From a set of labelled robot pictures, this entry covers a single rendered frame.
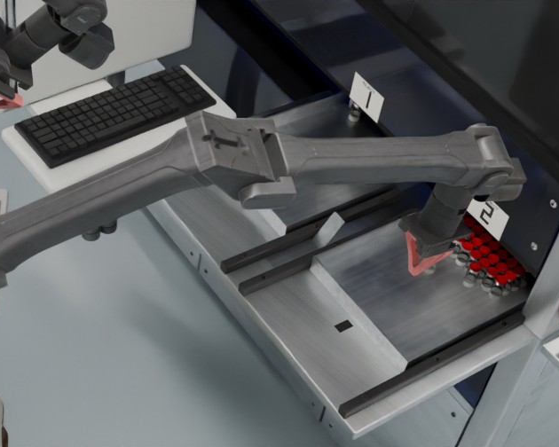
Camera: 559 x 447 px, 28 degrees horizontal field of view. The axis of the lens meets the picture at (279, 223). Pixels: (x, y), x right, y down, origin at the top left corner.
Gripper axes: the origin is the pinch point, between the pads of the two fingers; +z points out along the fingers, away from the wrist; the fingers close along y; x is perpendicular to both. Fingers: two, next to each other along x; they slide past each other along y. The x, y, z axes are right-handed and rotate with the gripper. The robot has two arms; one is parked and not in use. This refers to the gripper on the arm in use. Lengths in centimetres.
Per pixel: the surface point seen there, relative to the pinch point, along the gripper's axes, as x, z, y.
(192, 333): 74, 102, 38
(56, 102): 88, 30, -10
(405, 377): -7.0, 18.1, 1.2
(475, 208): 10.0, 2.3, 25.7
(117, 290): 96, 104, 28
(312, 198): 34.6, 17.3, 13.6
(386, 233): 20.1, 15.2, 19.2
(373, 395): -7.1, 19.4, -5.5
